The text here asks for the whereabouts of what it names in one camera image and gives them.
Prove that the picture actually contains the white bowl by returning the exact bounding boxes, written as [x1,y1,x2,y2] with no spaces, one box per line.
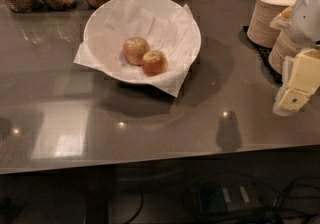
[82,0,202,85]

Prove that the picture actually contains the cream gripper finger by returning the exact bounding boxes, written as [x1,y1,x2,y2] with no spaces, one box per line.
[282,48,320,97]
[273,86,311,116]

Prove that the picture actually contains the back stack of paper bowls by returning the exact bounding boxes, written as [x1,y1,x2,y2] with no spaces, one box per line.
[247,0,296,48]

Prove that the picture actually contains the black tray under bowls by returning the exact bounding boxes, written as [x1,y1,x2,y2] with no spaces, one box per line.
[246,37,282,86]

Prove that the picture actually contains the white paper napkin liner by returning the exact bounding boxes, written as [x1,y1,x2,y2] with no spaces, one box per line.
[73,0,201,98]

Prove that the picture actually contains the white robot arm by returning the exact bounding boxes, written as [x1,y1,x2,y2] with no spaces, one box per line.
[273,0,320,116]

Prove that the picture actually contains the black power adapter box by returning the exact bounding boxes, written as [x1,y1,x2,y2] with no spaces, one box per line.
[196,181,264,216]

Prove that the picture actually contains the black cables on floor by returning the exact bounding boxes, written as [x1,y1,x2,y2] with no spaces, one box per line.
[181,176,320,224]

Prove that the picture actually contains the red-yellow apple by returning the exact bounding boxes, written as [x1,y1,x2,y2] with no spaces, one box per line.
[141,51,168,76]
[123,37,150,65]

